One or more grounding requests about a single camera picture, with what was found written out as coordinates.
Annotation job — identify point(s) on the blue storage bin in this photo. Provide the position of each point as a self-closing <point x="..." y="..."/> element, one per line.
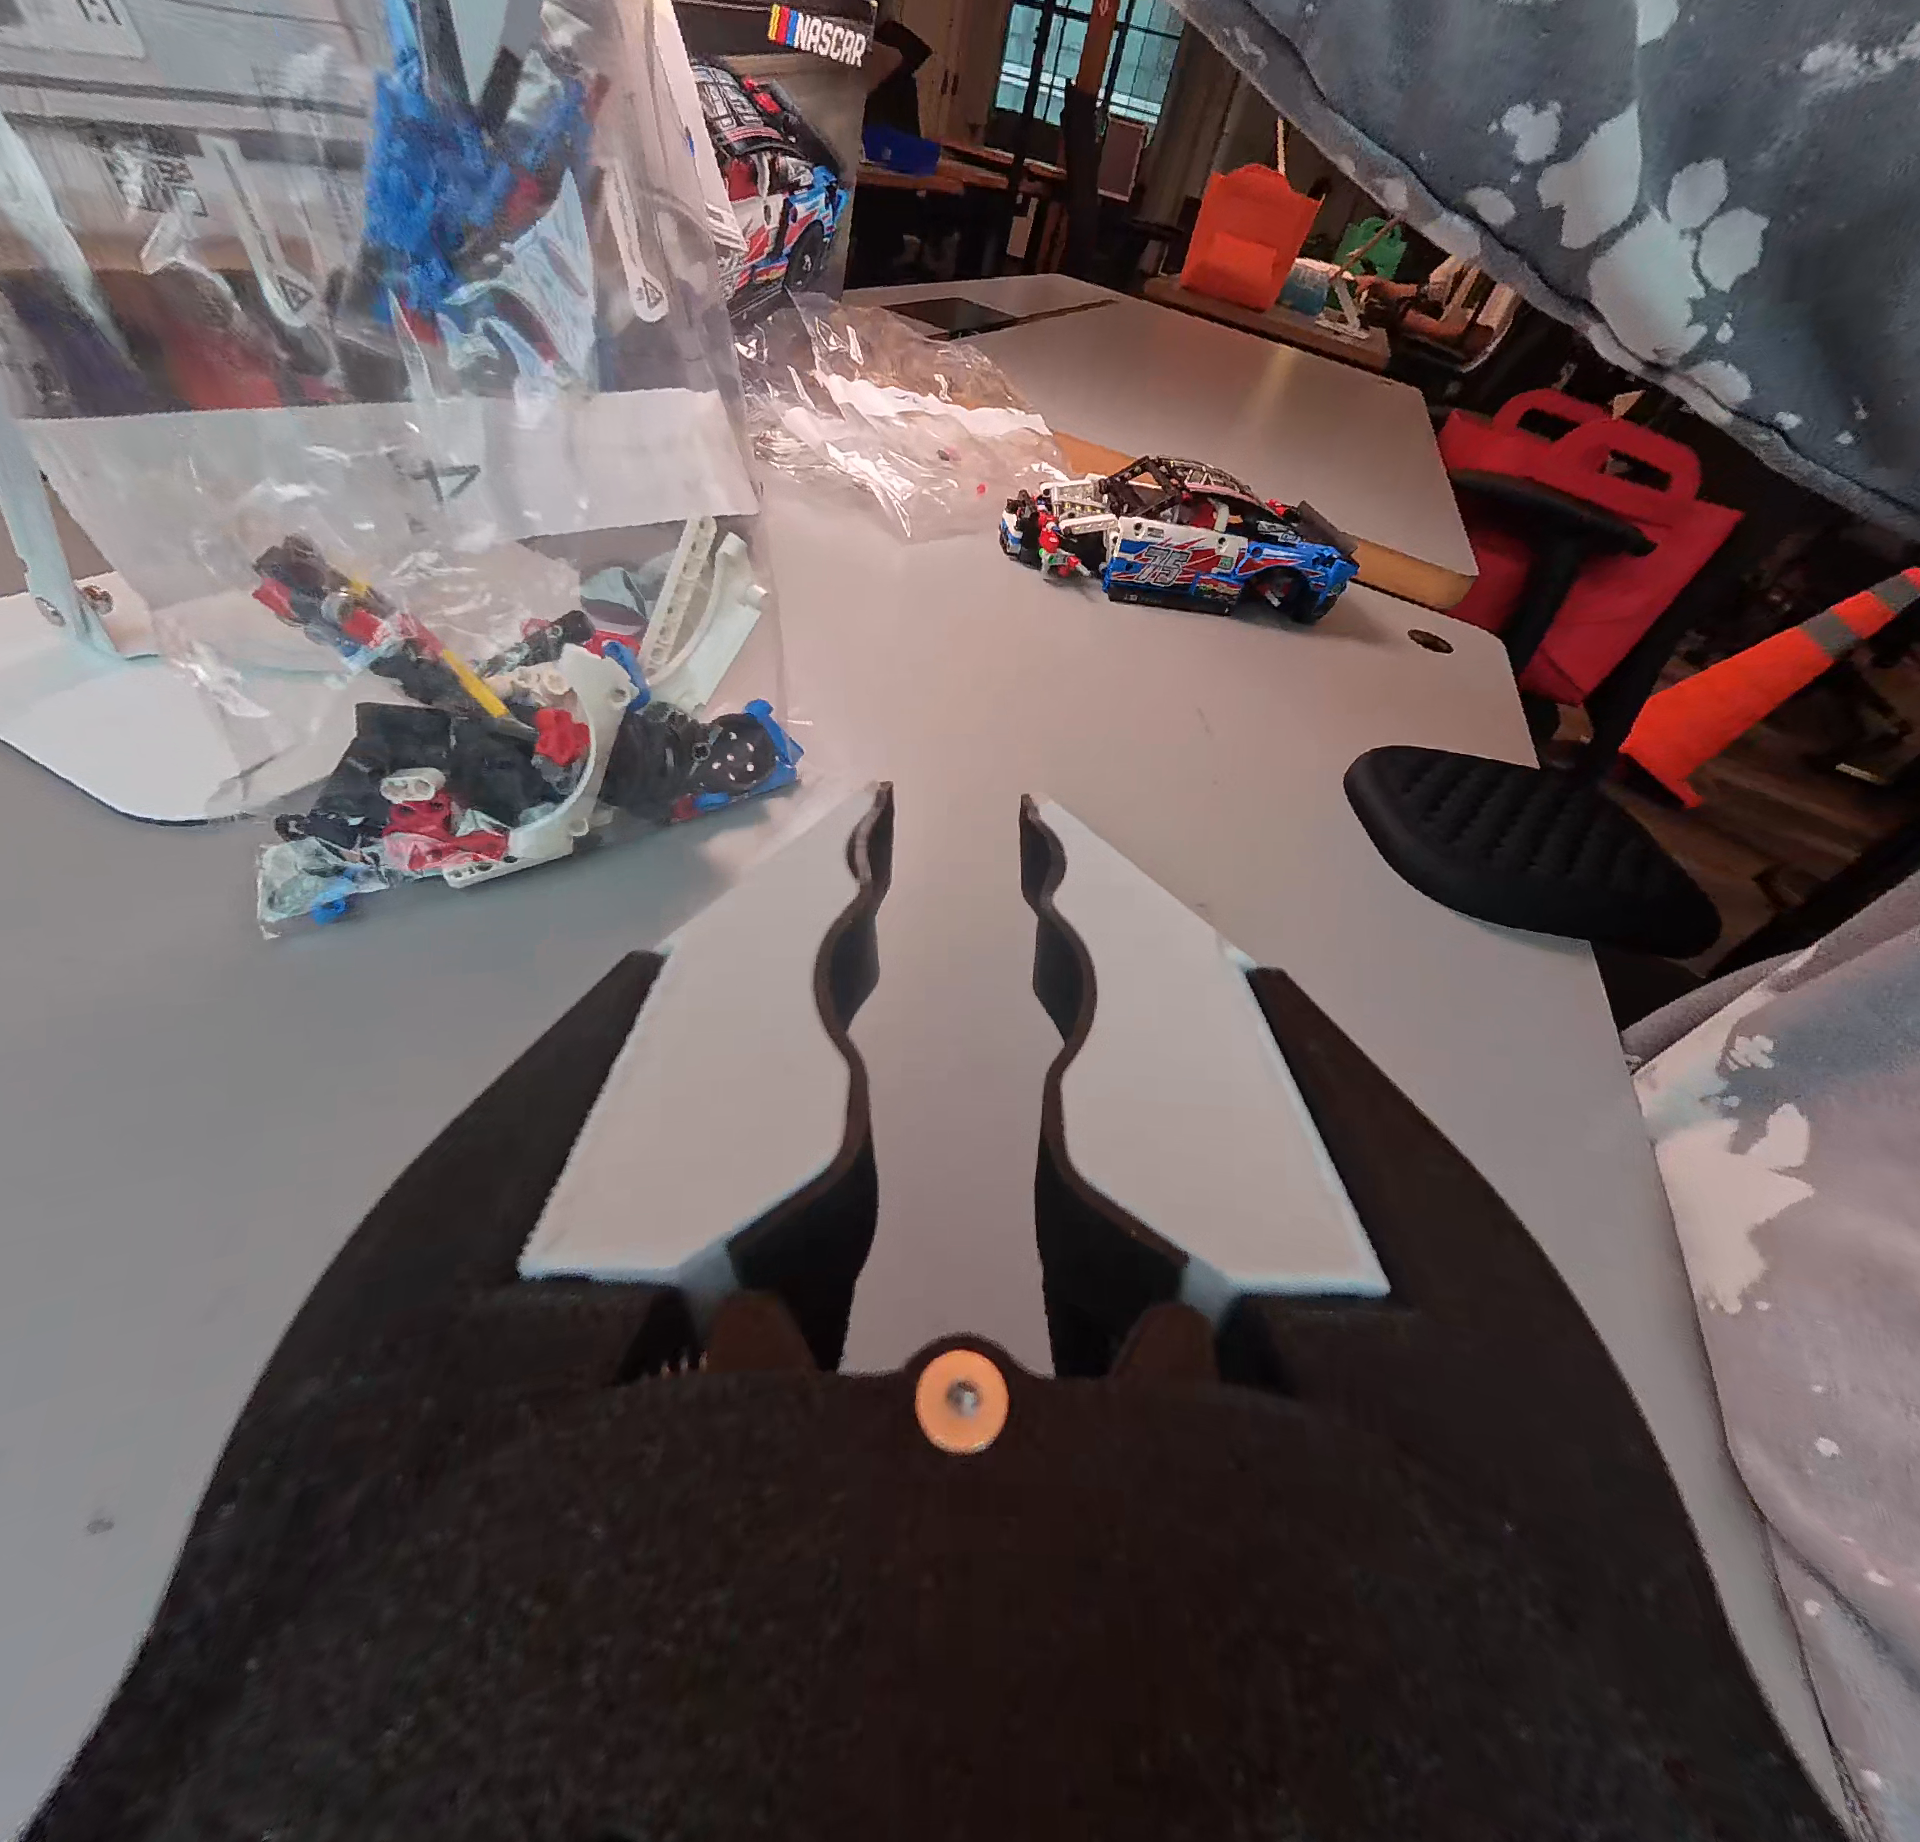
<point x="900" y="150"/>

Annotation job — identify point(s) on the grey desk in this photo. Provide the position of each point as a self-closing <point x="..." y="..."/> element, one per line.
<point x="1277" y="404"/>
<point x="1050" y="703"/>

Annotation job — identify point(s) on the person's bleached grey hoodie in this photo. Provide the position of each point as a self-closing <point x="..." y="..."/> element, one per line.
<point x="1800" y="1272"/>

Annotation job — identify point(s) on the black chair armrest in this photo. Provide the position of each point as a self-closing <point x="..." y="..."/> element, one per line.
<point x="1515" y="845"/>

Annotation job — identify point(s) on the orange bag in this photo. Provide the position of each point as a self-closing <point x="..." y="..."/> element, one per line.
<point x="1245" y="245"/>

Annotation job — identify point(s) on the blue white toy race car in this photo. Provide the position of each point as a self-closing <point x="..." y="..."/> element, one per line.
<point x="1187" y="552"/>

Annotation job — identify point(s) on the window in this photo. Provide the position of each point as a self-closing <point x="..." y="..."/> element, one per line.
<point x="1080" y="11"/>

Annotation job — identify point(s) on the crumpled empty clear plastic bag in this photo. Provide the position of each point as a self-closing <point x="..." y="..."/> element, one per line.
<point x="887" y="404"/>

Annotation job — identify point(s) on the clear bag of blue pins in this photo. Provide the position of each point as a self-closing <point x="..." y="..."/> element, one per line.
<point x="452" y="176"/>

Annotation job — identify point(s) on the white instruction sheet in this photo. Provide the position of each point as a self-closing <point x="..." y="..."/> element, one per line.
<point x="92" y="718"/>

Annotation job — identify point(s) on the red fabric bag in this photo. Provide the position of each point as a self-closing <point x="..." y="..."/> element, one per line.
<point x="1637" y="590"/>

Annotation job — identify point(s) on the orange traffic cone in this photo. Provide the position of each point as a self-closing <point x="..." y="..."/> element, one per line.
<point x="1755" y="689"/>

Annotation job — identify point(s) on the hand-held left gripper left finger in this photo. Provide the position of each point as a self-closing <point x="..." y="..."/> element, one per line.
<point x="705" y="1107"/>

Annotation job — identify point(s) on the person's right forearm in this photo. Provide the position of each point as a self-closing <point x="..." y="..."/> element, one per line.
<point x="1577" y="117"/>

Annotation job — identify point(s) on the clear bag of mixed parts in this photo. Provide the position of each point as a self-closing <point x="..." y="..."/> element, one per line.
<point x="510" y="763"/>

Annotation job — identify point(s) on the toy car box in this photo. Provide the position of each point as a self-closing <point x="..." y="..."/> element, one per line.
<point x="795" y="101"/>

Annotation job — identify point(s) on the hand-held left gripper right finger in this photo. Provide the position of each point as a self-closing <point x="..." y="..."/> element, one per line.
<point x="1202" y="1107"/>

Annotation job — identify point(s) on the black office chair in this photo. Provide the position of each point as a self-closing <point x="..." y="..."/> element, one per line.
<point x="1552" y="511"/>

